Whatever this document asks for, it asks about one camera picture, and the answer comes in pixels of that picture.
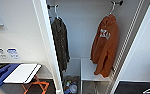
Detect pale plastic bottle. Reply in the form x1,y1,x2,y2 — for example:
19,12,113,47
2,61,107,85
68,84,78,94

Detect dark storage bin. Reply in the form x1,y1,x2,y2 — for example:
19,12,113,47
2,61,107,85
62,75,81,94

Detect white wardrobe carcass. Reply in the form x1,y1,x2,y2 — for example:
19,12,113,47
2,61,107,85
32,0,150,94

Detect dark grey hanging garment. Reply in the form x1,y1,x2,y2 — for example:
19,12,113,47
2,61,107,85
50,16,72,73

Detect orange hooded sweatshirt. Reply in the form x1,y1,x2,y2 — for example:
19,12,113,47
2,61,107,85
89,13,120,79

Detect orange folding stand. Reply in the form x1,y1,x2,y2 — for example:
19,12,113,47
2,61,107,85
21,75,50,94

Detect white flat board dark edge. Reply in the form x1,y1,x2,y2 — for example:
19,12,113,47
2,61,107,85
3,63,43,84

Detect black hanger rail bracket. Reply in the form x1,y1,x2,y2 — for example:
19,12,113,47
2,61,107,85
110,0,124,6
46,3,59,10

